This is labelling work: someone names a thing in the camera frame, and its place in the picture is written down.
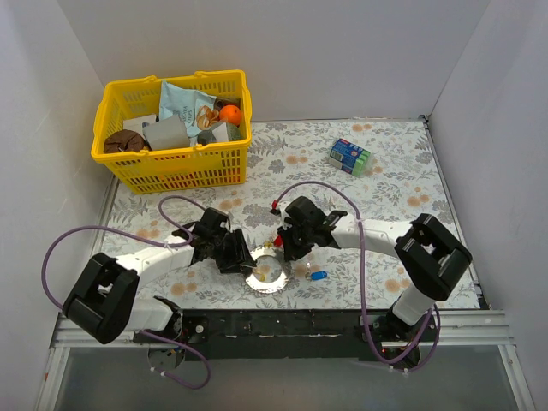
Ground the silver key with blue tag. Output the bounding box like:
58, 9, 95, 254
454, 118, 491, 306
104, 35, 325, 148
305, 262, 312, 281

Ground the blue key tag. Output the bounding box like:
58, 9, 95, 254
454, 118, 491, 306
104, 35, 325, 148
310, 271, 328, 281

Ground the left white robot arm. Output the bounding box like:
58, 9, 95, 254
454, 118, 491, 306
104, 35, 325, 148
63, 207, 256, 344

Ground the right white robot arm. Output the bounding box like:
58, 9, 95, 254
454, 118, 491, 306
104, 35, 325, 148
271, 196, 473, 341

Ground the yellow plastic basket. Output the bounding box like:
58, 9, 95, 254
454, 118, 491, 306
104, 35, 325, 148
91, 69, 252, 194

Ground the blue green sponge pack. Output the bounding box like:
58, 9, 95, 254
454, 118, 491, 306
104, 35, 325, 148
328, 139, 371, 177

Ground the floral table mat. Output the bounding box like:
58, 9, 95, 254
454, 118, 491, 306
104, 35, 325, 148
102, 121, 456, 309

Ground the grey paper cup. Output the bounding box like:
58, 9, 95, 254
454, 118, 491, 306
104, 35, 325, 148
143, 116, 190, 151

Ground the brown round pastry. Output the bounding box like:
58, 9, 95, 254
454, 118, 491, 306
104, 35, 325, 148
104, 129, 146, 154

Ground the orange fruit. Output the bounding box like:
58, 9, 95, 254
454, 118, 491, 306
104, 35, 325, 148
219, 104, 243, 127

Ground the light blue chips bag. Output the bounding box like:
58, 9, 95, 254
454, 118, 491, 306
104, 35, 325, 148
158, 80, 219, 137

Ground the white box in basket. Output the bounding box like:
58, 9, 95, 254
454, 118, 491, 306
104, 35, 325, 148
122, 114, 157, 134

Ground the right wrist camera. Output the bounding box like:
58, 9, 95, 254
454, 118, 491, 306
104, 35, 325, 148
271, 200, 287, 220

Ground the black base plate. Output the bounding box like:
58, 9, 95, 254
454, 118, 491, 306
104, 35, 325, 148
132, 307, 442, 363

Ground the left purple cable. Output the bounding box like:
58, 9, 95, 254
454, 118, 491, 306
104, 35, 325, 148
41, 195, 213, 390

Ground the aluminium frame rail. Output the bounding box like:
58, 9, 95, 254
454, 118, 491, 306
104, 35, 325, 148
50, 310, 515, 348

